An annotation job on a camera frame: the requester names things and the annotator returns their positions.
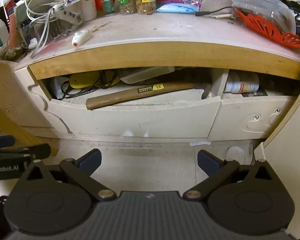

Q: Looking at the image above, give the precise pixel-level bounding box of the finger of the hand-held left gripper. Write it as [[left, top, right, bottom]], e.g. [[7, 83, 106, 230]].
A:
[[0, 144, 51, 159], [0, 135, 16, 150]]

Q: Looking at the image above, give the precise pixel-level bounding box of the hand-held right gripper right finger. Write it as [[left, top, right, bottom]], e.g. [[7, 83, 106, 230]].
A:
[[182, 149, 282, 201]]

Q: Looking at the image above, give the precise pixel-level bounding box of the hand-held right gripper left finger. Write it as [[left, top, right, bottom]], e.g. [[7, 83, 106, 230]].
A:
[[19, 149, 117, 202]]

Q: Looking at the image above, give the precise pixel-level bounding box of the white oval inline switch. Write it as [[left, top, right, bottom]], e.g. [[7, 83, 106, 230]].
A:
[[72, 29, 92, 47]]

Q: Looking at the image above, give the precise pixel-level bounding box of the beige wooden drawer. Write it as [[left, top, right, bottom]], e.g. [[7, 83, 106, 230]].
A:
[[40, 66, 222, 139]]

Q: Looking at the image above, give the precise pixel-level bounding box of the small beige drawer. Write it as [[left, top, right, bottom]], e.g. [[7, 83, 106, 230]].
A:
[[210, 69, 300, 141]]

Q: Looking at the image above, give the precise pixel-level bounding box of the white round disc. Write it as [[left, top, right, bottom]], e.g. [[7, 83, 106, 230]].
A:
[[226, 147, 246, 164]]

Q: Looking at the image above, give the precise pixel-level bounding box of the curved wooden board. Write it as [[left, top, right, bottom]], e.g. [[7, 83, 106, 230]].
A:
[[0, 60, 60, 156]]

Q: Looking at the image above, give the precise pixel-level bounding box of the white plastic bag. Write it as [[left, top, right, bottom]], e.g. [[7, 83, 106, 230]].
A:
[[51, 76, 71, 99]]

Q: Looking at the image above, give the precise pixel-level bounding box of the yellow plastic case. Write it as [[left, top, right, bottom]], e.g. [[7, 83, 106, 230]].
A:
[[69, 70, 120, 89]]

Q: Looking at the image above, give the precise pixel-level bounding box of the beige cabinet door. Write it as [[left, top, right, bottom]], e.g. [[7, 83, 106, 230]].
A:
[[253, 79, 300, 240]]

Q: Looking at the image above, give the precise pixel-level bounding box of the white bottle red label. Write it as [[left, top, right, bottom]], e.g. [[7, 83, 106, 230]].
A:
[[223, 71, 260, 94]]

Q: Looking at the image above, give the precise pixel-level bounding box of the beige wooden dresser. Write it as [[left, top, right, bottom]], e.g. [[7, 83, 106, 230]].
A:
[[0, 0, 300, 146]]

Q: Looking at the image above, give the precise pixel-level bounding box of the pink tube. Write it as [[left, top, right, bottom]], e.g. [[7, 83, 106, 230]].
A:
[[4, 0, 18, 50]]

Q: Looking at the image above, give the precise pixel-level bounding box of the clear plastic container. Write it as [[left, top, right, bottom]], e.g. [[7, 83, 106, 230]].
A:
[[16, 0, 77, 49]]

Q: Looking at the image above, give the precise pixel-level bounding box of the white power strip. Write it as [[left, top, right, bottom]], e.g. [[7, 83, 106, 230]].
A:
[[51, 4, 84, 26]]

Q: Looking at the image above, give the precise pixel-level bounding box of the orange plastic fly swatter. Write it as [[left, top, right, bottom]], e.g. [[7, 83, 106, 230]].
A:
[[234, 7, 300, 49]]

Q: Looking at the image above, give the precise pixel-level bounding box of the large white jar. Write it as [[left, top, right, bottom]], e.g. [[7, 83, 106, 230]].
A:
[[72, 0, 98, 22]]

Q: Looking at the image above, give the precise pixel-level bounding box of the blue face mask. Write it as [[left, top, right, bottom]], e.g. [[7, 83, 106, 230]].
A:
[[155, 3, 199, 14]]

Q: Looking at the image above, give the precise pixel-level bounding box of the brown paper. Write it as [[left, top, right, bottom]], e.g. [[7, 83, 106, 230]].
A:
[[201, 0, 237, 20]]

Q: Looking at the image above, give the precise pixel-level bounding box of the clear plastic bag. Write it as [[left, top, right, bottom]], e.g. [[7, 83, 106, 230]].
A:
[[229, 0, 297, 34]]

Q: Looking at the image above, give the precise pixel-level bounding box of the black adapter cable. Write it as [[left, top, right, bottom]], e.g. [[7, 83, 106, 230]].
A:
[[195, 6, 235, 18]]

